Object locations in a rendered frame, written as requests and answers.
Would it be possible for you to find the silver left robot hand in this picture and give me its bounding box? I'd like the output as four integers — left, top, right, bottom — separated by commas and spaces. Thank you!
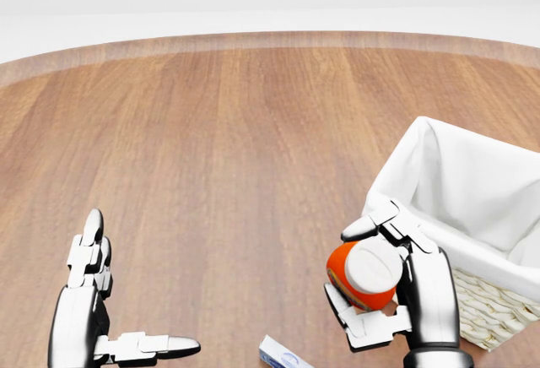
47, 208, 202, 368

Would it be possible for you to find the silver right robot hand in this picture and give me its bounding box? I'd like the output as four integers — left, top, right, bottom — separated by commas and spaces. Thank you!
323, 198, 462, 353

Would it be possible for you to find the red ketchup bottle white cap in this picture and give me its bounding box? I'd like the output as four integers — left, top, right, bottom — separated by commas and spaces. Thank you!
326, 240, 404, 312

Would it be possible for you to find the wicker basket white cloth liner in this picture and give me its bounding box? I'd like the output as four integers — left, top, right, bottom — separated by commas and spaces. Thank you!
361, 116, 540, 353

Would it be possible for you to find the white and blue box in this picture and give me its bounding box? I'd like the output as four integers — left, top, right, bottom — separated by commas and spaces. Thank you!
258, 334, 316, 368

